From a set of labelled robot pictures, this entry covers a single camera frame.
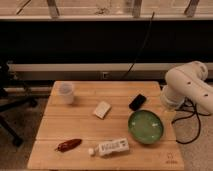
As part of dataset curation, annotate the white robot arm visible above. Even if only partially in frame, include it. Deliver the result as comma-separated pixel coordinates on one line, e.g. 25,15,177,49
160,61,213,114

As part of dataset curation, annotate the beige sponge block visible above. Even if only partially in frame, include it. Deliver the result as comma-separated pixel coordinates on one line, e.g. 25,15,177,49
93,101,111,119

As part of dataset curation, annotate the black rectangular object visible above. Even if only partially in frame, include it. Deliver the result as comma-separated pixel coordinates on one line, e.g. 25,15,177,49
129,94,146,111

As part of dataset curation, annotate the green bowl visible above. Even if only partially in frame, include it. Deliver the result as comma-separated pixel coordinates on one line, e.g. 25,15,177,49
128,110,164,145

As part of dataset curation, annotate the white tube with cap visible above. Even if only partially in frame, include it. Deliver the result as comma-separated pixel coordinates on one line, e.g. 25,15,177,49
88,138,129,157

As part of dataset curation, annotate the red chili pepper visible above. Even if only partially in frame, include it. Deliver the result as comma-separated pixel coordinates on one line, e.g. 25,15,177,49
55,139,82,152

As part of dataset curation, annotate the black office chair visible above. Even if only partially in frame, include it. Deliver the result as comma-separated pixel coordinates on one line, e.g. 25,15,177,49
0,60,38,148

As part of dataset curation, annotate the black hanging cable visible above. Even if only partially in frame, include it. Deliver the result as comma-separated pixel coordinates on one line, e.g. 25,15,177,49
121,11,156,81

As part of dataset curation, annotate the black cable on floor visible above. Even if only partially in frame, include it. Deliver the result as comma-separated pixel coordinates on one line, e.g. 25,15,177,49
171,98,213,145

